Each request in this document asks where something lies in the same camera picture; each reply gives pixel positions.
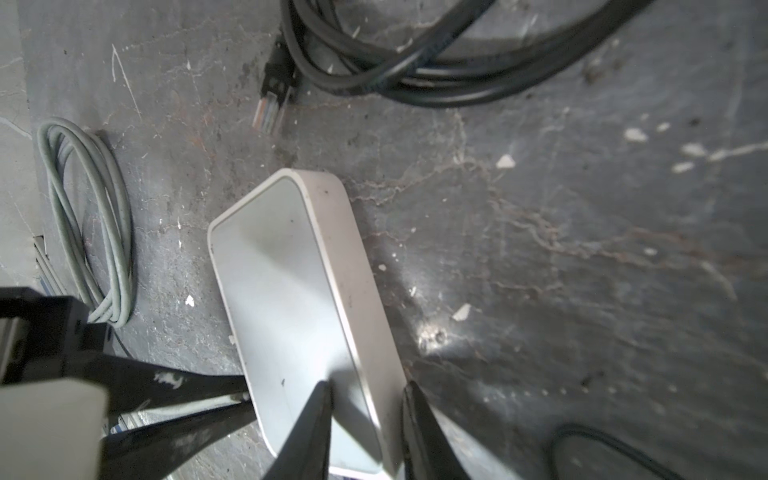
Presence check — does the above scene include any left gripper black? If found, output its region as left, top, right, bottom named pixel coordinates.
left=1, top=287, right=256, bottom=479

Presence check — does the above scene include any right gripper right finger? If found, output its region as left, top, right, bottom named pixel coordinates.
left=401, top=381, right=470, bottom=480

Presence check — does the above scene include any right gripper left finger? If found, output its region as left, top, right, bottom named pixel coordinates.
left=263, top=381, right=333, bottom=480

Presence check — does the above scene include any thin black wire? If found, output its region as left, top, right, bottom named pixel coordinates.
left=547, top=422, right=685, bottom=480

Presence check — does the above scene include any white rectangular box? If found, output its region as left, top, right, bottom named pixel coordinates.
left=208, top=168, right=406, bottom=479

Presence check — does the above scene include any grey cable bundle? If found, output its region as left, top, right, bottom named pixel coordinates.
left=35, top=116, right=134, bottom=329

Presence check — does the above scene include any black ethernet cable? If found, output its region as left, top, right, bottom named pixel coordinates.
left=251, top=0, right=658, bottom=136

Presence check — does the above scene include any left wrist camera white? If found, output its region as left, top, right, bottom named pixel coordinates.
left=1, top=379, right=109, bottom=479

